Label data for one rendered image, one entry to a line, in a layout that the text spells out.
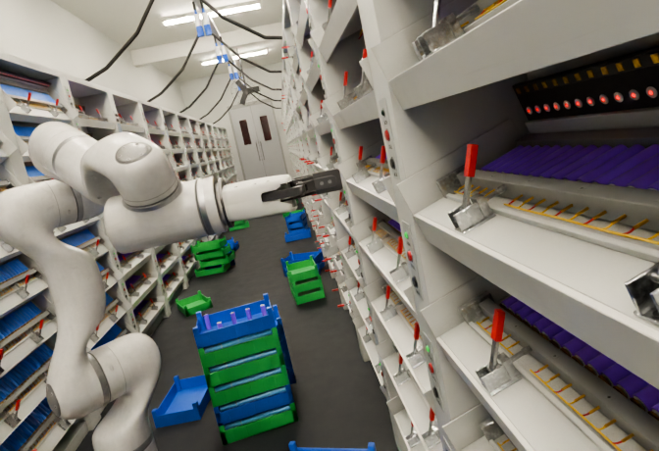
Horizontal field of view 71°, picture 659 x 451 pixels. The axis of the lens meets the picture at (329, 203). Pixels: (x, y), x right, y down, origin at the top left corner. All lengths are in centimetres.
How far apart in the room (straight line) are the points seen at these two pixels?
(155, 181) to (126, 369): 60
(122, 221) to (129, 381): 55
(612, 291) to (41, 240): 97
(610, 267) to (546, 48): 15
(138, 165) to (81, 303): 53
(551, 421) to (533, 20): 38
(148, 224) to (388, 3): 44
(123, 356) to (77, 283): 19
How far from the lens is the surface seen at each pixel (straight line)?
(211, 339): 184
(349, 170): 135
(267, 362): 189
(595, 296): 34
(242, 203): 64
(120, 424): 120
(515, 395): 58
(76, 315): 110
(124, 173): 63
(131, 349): 116
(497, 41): 37
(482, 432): 83
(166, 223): 67
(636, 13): 27
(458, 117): 69
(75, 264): 109
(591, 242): 40
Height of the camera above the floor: 106
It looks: 8 degrees down
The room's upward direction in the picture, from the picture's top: 12 degrees counter-clockwise
